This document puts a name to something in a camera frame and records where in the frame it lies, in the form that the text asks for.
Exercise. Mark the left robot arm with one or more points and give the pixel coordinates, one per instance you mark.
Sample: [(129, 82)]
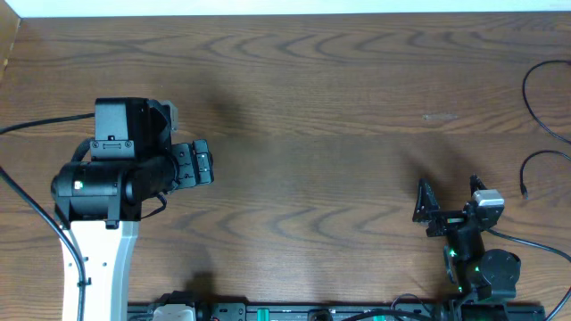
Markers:
[(98, 197)]

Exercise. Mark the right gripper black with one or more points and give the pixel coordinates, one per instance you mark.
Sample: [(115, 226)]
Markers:
[(446, 220)]

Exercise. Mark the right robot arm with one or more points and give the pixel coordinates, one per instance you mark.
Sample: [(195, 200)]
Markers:
[(481, 275)]

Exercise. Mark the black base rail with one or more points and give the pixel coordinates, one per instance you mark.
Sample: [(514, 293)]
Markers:
[(189, 306)]

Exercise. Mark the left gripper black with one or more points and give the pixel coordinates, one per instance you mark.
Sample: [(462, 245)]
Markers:
[(191, 175)]

